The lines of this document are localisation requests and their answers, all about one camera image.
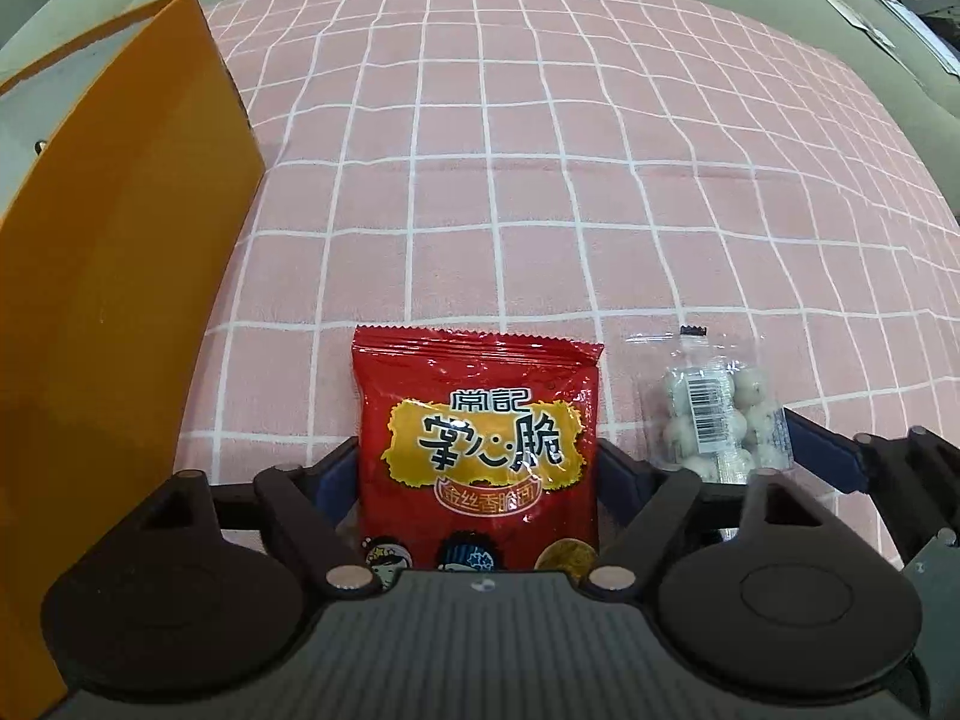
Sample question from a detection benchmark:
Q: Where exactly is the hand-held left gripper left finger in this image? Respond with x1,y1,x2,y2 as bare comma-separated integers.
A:
157,435,380,593

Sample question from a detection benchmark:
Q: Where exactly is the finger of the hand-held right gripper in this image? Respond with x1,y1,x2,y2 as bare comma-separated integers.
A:
784,409,960,565

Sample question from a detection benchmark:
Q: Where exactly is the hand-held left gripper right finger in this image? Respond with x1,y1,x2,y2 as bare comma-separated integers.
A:
589,439,803,592

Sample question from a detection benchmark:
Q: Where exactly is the clear packet of white balls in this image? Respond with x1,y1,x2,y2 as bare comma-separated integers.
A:
628,324,790,490

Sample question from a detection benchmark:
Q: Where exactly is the pink checkered cloth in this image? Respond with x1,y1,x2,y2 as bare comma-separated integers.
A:
172,0,960,563

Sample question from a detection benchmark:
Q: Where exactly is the red snack packet yellow label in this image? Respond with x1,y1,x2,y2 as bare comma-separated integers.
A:
351,325,605,578

